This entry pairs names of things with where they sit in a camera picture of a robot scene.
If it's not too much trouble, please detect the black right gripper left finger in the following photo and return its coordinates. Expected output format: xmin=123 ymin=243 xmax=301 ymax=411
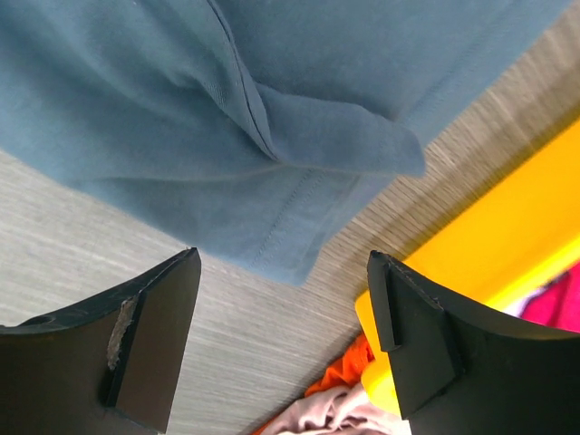
xmin=1 ymin=248 xmax=201 ymax=434

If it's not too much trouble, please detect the light pink folded t shirt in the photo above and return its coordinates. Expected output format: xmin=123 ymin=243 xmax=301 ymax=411
xmin=262 ymin=383 xmax=411 ymax=435

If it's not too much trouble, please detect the grey-blue t shirt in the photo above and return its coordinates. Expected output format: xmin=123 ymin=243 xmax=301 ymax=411
xmin=1 ymin=1 xmax=567 ymax=285

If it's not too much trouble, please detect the yellow plastic tray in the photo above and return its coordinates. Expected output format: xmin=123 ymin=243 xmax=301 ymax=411
xmin=355 ymin=124 xmax=579 ymax=417

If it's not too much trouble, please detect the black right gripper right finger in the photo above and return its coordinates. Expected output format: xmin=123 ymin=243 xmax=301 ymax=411
xmin=367 ymin=251 xmax=579 ymax=435

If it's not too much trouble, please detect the magenta pink t shirt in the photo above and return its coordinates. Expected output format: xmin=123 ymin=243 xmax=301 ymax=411
xmin=520 ymin=264 xmax=580 ymax=333

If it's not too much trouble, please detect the orange folded t shirt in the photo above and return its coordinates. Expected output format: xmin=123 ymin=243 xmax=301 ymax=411
xmin=254 ymin=333 xmax=374 ymax=434

